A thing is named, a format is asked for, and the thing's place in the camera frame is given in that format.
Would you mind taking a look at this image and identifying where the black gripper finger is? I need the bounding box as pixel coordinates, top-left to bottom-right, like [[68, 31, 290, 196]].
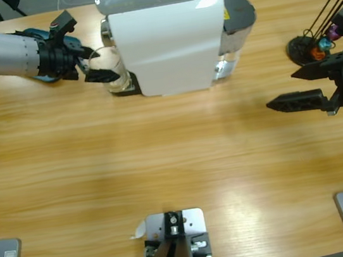
[[264, 87, 331, 119], [82, 65, 121, 87], [62, 32, 101, 63], [288, 49, 343, 85]]

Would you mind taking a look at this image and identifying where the clear drinking glass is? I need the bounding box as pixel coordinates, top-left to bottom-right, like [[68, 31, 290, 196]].
[[85, 44, 132, 97]]

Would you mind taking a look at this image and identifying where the white capsule coffee machine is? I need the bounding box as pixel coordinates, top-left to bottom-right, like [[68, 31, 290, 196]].
[[93, 0, 267, 106]]

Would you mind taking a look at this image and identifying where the orange coffee capsule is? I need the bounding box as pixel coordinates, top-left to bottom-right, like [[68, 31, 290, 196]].
[[309, 45, 327, 62]]

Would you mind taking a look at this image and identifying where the blue coffee capsule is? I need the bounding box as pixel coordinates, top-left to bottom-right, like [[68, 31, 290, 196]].
[[317, 35, 334, 53]]

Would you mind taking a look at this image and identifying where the purple coffee capsule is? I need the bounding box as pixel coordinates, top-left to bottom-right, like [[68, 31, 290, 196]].
[[326, 24, 342, 42]]

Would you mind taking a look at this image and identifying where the black capsule holder with rods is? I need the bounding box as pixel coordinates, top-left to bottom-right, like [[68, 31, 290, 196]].
[[279, 0, 343, 73]]

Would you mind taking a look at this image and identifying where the teal square tray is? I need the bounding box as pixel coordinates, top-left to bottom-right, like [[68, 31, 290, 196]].
[[18, 21, 87, 87]]

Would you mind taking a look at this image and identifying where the white mounting block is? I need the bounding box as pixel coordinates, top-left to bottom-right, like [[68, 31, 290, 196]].
[[127, 206, 213, 257]]

